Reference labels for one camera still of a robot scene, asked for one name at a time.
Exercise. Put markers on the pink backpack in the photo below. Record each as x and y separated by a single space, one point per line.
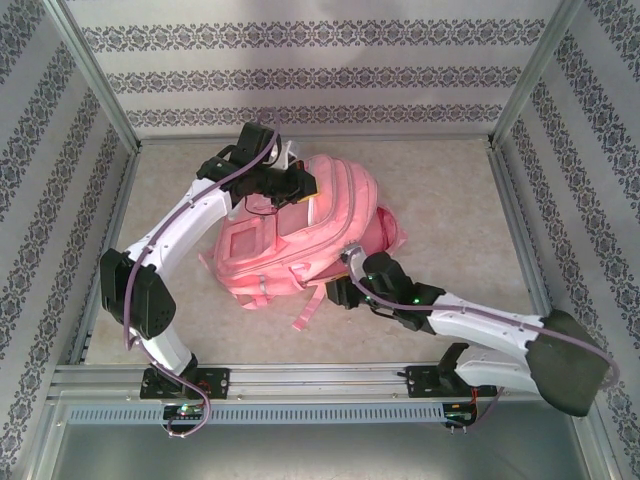
330 215

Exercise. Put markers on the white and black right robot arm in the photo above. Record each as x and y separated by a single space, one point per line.
480 320

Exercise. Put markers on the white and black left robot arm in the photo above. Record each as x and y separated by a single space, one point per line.
180 225

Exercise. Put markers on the grey sheet metal shelf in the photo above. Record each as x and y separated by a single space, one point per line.
320 450

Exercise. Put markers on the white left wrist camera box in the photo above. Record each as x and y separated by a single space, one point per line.
287 152

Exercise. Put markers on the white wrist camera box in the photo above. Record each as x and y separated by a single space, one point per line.
287 152
352 251

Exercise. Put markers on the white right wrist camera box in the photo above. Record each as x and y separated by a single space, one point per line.
352 251

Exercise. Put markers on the aluminium mounting rail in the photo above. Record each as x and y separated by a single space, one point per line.
310 382

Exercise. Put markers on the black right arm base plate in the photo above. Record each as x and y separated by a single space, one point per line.
422 382

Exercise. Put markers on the aluminium side rail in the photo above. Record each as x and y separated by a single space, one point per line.
116 200
511 200

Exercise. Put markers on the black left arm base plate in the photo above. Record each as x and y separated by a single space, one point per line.
215 382

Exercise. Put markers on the aluminium frame post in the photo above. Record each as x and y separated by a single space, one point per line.
533 75
95 75

